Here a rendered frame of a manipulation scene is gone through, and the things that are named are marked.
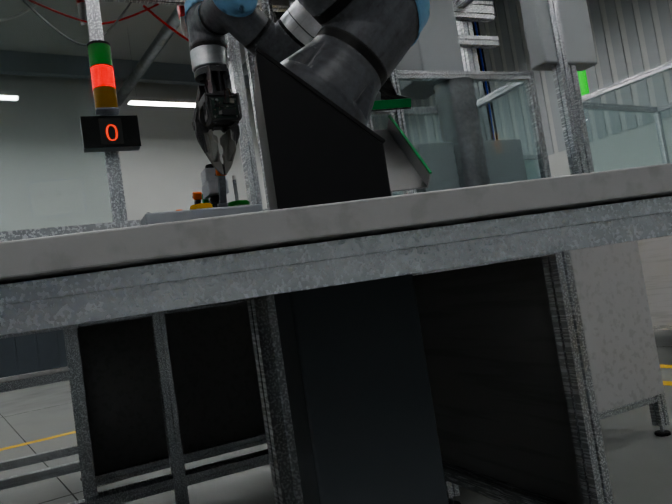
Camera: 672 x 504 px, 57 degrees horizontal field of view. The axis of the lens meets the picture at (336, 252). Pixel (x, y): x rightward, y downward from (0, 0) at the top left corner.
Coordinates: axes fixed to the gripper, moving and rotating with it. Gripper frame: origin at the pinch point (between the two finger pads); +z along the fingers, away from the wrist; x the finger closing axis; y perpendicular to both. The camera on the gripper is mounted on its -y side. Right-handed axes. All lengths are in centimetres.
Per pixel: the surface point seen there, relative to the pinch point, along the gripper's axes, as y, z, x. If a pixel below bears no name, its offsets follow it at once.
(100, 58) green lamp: -17.9, -30.9, -19.1
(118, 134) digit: -17.8, -13.3, -17.4
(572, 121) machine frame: -60, -26, 165
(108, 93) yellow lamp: -18.0, -22.8, -18.4
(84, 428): -123, 64, -30
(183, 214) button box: 16.3, 11.3, -12.6
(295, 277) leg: 72, 27, -15
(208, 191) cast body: -6.0, 3.2, -2.1
